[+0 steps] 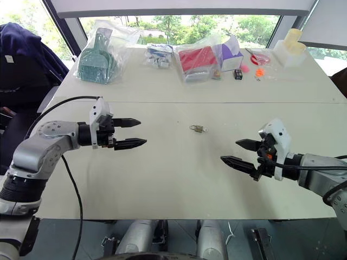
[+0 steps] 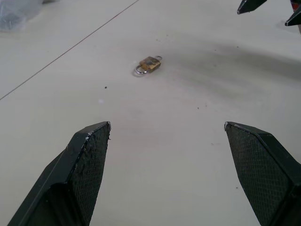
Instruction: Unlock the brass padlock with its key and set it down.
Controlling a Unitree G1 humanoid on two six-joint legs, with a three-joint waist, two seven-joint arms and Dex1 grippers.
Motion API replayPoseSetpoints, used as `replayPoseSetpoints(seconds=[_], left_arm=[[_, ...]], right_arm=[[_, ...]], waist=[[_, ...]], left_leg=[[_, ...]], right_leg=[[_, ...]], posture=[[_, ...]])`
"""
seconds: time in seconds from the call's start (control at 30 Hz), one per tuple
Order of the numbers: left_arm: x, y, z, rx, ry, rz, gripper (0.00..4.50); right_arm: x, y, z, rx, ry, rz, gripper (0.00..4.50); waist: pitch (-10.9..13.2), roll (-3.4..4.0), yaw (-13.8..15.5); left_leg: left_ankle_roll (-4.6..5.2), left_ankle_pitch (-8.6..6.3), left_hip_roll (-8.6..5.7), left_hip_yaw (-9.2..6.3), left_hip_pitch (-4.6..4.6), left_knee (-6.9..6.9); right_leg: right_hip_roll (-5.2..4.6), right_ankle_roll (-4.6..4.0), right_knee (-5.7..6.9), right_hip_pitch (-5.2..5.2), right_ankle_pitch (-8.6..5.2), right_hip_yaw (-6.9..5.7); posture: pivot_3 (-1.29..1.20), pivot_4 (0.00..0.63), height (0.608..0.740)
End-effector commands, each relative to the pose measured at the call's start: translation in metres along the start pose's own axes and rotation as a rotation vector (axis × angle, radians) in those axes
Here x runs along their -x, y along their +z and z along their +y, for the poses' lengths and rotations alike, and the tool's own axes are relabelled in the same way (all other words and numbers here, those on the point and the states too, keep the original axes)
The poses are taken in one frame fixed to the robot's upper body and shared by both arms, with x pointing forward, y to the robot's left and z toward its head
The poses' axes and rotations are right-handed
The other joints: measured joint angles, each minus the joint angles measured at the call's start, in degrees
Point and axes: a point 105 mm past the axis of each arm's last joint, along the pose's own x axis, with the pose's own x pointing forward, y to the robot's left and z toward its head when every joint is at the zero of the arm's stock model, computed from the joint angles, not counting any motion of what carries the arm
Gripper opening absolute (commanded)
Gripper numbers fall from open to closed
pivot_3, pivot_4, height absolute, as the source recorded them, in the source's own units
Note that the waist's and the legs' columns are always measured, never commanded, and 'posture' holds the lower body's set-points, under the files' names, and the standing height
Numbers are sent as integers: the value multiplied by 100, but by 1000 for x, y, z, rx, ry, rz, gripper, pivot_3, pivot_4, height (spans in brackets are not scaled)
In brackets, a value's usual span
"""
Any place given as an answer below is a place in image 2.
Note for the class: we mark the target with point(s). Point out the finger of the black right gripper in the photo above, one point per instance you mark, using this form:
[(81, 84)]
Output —
[(250, 5), (295, 18)]

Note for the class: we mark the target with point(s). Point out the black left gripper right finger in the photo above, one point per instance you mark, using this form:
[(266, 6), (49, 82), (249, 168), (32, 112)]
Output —
[(263, 169)]

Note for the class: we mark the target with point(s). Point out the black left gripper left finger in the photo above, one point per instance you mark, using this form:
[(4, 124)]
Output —
[(70, 174)]

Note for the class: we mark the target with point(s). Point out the small brass padlock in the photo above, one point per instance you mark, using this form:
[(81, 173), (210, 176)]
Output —
[(148, 65)]

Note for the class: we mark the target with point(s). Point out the clear plastic bag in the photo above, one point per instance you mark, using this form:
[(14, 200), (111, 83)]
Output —
[(16, 13)]

